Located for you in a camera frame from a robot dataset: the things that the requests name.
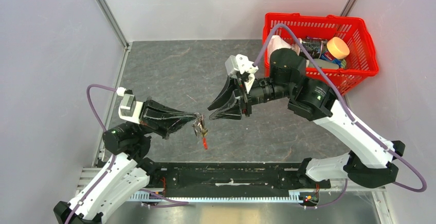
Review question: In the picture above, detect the dark printed can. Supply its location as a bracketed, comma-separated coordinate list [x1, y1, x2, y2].
[299, 37, 328, 59]

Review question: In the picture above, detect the keyring bunch with tags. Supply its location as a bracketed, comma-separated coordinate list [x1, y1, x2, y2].
[192, 113, 208, 150]

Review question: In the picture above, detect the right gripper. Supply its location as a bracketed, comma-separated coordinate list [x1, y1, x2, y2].
[208, 72, 294, 121]

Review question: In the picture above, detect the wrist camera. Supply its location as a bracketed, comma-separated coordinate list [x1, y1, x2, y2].
[225, 54, 259, 93]
[116, 87, 143, 124]

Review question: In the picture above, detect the grey green pouch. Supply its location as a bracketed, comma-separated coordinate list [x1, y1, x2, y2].
[306, 59, 340, 69]

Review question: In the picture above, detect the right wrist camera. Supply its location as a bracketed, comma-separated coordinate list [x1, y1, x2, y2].
[225, 54, 259, 93]

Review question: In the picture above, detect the white plastic bag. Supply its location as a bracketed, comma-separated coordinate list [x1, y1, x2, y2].
[267, 35, 300, 61]

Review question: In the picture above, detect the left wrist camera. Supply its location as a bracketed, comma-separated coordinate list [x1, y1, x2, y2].
[116, 87, 143, 124]

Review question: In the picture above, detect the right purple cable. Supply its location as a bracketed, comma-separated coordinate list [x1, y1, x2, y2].
[253, 23, 427, 193]

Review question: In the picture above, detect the jar with yellow lid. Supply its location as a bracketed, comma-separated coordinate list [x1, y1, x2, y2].
[319, 36, 350, 68]

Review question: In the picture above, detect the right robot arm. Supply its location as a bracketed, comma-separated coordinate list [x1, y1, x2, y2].
[208, 48, 405, 189]

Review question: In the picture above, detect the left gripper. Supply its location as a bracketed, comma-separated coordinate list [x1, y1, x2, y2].
[127, 95, 198, 138]

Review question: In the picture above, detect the red plastic basket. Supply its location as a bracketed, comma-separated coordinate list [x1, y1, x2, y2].
[262, 12, 379, 95]

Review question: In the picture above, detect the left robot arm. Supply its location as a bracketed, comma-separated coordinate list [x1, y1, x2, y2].
[53, 94, 203, 223]

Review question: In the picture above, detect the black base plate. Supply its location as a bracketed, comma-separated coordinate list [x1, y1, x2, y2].
[147, 162, 331, 199]

